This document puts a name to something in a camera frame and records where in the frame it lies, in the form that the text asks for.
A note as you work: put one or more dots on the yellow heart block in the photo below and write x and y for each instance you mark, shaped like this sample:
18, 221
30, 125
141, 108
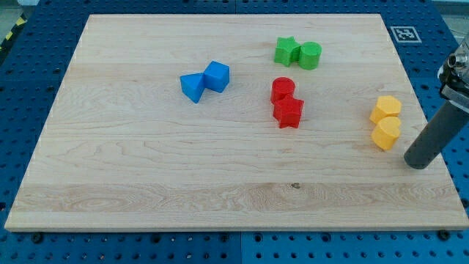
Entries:
386, 132

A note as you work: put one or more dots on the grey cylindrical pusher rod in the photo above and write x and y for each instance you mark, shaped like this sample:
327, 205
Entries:
438, 132

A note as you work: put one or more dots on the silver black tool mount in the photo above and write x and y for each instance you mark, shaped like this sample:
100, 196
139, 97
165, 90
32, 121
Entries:
453, 75

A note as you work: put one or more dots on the red star block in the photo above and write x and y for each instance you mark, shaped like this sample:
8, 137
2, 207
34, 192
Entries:
288, 111

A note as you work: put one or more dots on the white fiducial marker tag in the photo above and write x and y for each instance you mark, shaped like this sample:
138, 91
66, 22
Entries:
405, 34

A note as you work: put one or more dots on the red cylinder block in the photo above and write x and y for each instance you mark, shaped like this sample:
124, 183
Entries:
281, 87

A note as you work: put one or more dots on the blue triangle block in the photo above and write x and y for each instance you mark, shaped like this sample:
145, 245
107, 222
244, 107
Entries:
193, 86

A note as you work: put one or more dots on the green star block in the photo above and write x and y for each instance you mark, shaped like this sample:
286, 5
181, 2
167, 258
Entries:
287, 51

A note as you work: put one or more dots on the blue cube block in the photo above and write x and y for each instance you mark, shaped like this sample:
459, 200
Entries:
216, 76

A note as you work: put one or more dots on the yellow hexagon block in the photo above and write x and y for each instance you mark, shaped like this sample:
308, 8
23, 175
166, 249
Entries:
385, 106

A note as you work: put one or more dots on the green cylinder block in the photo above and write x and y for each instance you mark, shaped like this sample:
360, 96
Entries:
309, 56

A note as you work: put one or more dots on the light wooden board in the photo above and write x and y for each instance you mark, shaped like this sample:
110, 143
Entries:
125, 150

